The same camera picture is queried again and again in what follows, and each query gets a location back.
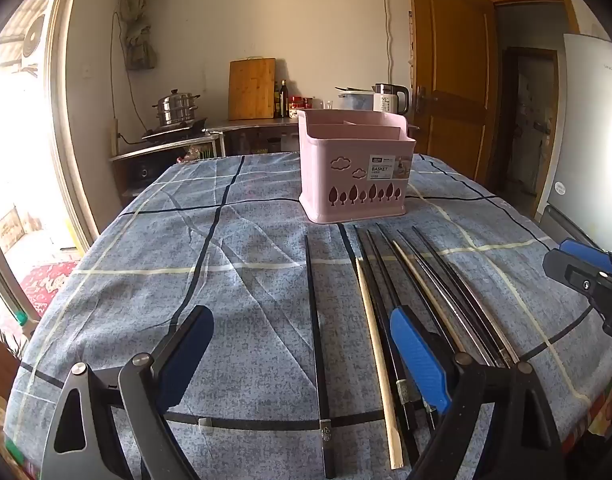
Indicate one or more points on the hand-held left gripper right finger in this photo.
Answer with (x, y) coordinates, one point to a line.
(418, 360)

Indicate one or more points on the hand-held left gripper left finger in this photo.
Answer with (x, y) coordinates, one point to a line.
(188, 355)

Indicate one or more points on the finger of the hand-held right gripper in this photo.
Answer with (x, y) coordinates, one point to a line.
(581, 277)
(588, 252)

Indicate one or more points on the steel chopstick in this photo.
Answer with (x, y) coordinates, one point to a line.
(386, 235)
(426, 243)
(408, 243)

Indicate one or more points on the pink plastic utensil basket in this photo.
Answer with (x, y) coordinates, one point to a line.
(336, 170)

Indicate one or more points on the blue plaid tablecloth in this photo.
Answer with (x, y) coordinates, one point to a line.
(235, 285)

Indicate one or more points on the white refrigerator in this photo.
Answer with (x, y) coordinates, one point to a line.
(591, 125)

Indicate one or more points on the red patterned rug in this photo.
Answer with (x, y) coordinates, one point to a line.
(48, 287)

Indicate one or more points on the green white bottle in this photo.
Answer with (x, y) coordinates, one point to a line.
(20, 319)

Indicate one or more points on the black kitchen appliance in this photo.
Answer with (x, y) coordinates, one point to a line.
(141, 171)

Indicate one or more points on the low steel stand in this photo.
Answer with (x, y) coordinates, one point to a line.
(150, 150)

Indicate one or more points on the black cooktop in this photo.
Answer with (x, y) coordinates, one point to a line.
(173, 131)

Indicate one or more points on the beige power strip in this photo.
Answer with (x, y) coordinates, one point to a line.
(113, 137)

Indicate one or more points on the wooden door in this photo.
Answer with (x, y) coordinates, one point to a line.
(451, 60)

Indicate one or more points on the steel steamer pot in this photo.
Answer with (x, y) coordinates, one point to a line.
(175, 107)

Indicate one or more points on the white electric kettle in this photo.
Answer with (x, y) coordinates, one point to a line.
(388, 99)

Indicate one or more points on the clear plastic container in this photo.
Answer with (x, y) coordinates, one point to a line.
(356, 101)

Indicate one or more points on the dark oil bottle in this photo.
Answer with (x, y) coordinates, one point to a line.
(284, 100)

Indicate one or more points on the bamboo cutting board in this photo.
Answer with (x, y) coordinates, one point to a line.
(252, 89)

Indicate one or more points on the red lidded jar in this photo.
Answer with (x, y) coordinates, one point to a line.
(297, 103)

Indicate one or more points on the tied beige curtain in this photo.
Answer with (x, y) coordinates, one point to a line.
(135, 35)

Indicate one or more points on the air conditioner outdoor unit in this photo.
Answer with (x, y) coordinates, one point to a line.
(33, 40)

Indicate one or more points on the white window frame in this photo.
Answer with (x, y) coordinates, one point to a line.
(70, 110)

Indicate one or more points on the wall calendar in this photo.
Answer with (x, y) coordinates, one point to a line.
(411, 37)

